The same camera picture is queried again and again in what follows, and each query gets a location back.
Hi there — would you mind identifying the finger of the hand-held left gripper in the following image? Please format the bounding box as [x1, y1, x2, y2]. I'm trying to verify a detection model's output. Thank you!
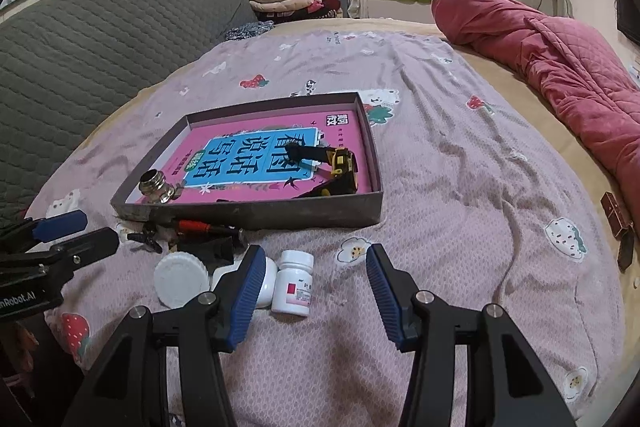
[27, 209, 89, 244]
[47, 227, 121, 269]

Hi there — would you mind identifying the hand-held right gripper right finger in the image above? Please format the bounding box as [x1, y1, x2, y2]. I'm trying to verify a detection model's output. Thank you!
[365, 243, 581, 427]

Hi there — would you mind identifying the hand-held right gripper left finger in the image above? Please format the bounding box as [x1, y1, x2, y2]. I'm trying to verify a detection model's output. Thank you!
[60, 244, 267, 427]

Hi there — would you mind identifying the white pill bottle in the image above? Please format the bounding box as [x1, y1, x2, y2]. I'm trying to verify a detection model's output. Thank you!
[271, 250, 315, 319]

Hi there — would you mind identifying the white round lid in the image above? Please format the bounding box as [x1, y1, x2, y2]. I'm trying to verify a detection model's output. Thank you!
[153, 253, 211, 309]

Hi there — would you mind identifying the grey cardboard box tray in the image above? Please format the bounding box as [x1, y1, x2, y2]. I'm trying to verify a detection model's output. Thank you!
[111, 92, 385, 231]

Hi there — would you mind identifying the red black pen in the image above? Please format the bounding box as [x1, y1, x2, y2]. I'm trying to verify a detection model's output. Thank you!
[176, 219, 247, 239]

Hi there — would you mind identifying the white round jar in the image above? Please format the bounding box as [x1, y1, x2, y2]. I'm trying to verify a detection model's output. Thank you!
[212, 256, 279, 309]

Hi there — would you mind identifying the black metal clip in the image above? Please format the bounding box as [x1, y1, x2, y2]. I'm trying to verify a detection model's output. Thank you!
[127, 229, 164, 254]

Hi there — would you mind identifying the silver metal knob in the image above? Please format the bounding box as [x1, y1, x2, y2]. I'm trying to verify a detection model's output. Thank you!
[138, 169, 179, 206]

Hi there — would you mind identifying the pink printed bedsheet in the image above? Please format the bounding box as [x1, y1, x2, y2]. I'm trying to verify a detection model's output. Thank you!
[24, 29, 627, 427]

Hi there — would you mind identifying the yellow black tape measure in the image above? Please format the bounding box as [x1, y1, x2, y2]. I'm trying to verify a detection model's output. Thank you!
[285, 144, 359, 198]

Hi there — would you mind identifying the pink book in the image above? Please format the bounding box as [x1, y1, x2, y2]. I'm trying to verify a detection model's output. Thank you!
[129, 109, 377, 204]

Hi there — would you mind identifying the grey quilted headboard cover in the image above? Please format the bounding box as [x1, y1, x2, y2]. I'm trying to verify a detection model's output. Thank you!
[0, 0, 257, 230]

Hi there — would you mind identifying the dark patterned cloth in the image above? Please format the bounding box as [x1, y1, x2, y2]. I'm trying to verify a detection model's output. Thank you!
[224, 20, 277, 42]

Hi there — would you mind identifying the red quilted blanket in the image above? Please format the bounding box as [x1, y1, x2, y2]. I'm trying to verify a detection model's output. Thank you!
[431, 0, 640, 228]

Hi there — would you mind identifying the black wall television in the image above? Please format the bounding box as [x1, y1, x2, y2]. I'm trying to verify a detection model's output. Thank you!
[614, 0, 640, 48]

